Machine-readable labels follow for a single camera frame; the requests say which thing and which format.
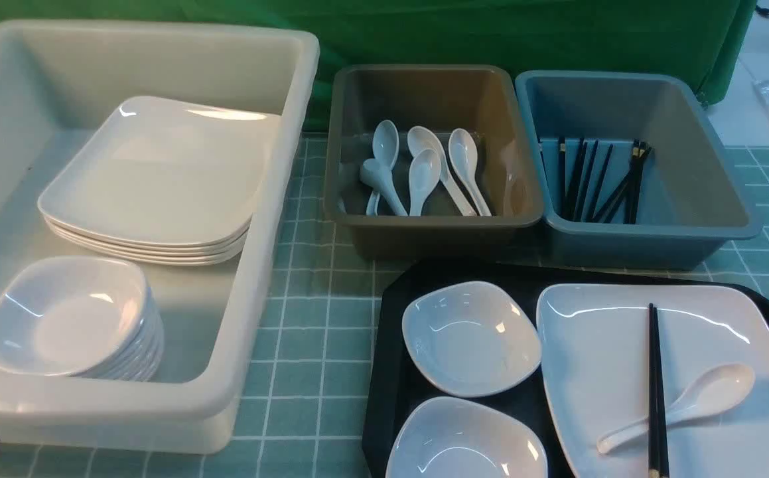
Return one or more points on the white bowl tray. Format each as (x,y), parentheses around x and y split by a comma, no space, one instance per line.
(471,339)
(452,437)

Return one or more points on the white square rice plate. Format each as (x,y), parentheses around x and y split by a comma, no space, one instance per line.
(595,370)

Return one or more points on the bottom stacked white plate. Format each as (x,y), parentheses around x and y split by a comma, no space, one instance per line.
(173,263)

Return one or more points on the top stacked white bowl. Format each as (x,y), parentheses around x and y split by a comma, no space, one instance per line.
(35,331)

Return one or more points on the lower stacked white bowls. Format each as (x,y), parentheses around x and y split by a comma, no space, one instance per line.
(118,329)

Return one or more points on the green checkered tablecloth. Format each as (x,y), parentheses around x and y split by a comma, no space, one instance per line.
(303,404)

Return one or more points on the large white plastic bin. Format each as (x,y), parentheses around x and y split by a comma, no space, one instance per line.
(59,80)

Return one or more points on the white spoon long centre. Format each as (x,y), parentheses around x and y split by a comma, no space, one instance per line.
(419,138)

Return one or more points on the brown plastic bin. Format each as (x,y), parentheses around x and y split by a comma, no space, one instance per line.
(441,97)

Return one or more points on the black chopstick in bin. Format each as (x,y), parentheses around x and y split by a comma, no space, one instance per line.
(562,179)

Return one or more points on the blue plastic bin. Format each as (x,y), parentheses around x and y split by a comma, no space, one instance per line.
(691,201)

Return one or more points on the black chopstick gold tip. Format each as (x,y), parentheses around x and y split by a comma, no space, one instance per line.
(633,192)

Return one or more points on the green cloth backdrop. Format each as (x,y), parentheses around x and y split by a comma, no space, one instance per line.
(697,42)

